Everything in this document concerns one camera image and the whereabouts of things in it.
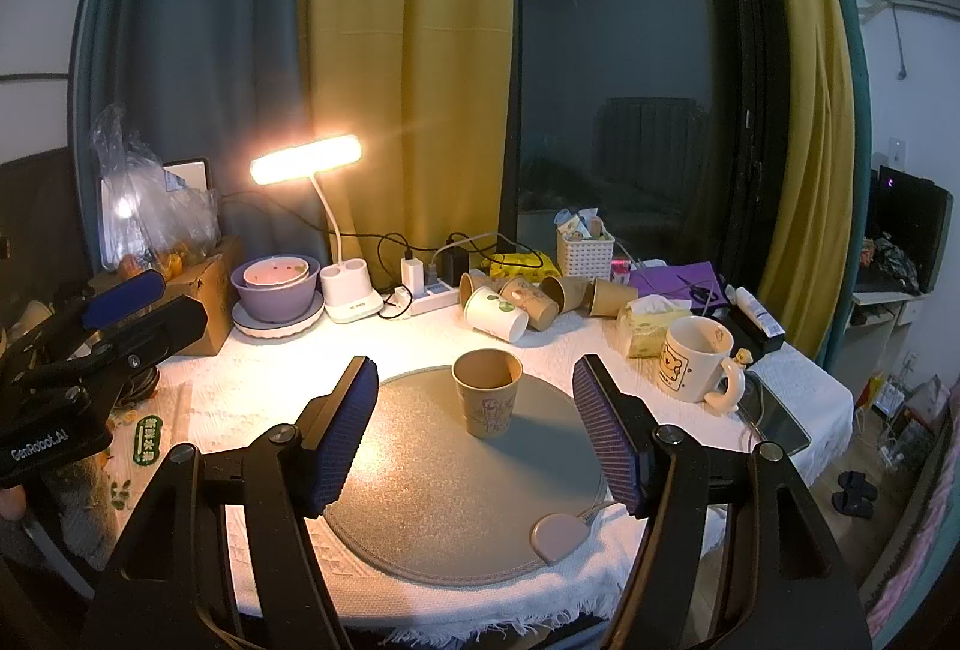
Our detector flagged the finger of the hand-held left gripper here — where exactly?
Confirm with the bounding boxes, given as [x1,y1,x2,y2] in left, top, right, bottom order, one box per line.
[30,269,167,351]
[45,295,209,398]

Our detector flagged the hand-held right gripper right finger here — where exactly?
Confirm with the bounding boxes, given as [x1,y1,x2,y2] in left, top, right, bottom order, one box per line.
[572,354,875,650]

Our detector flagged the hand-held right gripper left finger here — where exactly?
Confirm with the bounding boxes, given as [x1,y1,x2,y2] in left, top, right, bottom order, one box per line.
[82,356,380,650]

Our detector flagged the brown printed paper cup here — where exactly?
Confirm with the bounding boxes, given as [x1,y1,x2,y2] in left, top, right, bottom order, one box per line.
[451,350,524,439]

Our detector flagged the white green-print paper cup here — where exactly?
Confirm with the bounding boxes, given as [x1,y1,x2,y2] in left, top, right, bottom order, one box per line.
[463,286,530,343]

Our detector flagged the cardboard box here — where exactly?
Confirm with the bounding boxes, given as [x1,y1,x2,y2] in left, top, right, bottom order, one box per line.
[90,235,245,357]

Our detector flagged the clear plastic bag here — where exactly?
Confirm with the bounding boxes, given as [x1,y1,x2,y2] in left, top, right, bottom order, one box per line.
[90,103,223,278]

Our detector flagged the white woven tablecloth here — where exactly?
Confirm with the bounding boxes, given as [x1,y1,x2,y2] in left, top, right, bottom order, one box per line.
[60,301,856,643]

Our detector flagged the white cartoon mug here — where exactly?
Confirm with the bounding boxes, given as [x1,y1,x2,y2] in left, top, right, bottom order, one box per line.
[664,316,748,413]

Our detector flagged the yellow tissue pack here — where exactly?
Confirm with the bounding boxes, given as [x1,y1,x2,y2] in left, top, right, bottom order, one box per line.
[617,294,695,359]

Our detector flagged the purple bowl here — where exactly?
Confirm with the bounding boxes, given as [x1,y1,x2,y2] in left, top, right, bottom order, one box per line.
[230,255,322,325]

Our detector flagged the pink mat controller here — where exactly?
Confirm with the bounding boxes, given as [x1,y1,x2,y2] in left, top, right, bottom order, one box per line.
[531,498,623,562]

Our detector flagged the white plate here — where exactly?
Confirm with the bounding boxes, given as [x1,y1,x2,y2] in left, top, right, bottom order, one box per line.
[231,290,326,341]

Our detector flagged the pink and white bowl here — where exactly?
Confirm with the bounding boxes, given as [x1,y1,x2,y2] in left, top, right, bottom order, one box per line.
[242,256,310,290]

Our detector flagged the grey round heating mat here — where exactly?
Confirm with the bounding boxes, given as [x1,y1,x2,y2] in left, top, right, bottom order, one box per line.
[319,369,610,583]

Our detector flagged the white desk lamp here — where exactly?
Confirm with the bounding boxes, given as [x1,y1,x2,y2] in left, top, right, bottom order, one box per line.
[250,133,385,325]

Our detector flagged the white framed screen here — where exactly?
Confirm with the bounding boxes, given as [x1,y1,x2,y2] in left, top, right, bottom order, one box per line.
[161,157,215,195]

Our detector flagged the purple folder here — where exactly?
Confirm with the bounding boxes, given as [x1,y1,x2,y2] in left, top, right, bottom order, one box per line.
[626,261,725,308]

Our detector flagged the white power strip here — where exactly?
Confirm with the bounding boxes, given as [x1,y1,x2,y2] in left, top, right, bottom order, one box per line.
[382,282,460,318]

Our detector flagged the dark tablet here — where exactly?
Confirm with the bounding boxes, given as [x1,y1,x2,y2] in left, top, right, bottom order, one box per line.
[739,369,814,453]

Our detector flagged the black box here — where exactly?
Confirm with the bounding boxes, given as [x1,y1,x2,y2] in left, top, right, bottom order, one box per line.
[722,303,786,360]

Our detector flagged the white plastic basket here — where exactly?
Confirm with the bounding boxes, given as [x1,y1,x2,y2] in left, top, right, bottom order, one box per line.
[556,222,616,281]

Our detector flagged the white tube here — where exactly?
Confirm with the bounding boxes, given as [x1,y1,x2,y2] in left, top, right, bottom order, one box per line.
[731,286,781,338]

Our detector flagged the yellow packet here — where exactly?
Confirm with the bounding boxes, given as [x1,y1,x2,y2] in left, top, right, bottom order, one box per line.
[487,251,560,273]

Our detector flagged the black slippers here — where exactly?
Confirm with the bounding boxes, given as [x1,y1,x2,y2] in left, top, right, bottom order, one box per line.
[832,470,879,518]

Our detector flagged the teal curtain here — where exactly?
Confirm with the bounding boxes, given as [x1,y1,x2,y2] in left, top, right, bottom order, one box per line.
[71,0,310,280]
[801,0,875,368]

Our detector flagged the white side desk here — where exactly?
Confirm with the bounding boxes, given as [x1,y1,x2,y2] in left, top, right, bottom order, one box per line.
[850,288,925,390]

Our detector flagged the yellow curtain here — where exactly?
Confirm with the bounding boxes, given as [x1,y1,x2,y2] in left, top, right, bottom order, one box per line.
[298,0,520,293]
[750,0,857,315]

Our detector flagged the black monitor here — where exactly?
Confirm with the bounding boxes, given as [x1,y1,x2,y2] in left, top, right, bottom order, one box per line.
[874,166,954,296]

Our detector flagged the glass sliding door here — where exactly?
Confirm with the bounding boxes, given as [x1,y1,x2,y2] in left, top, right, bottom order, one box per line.
[516,0,760,270]

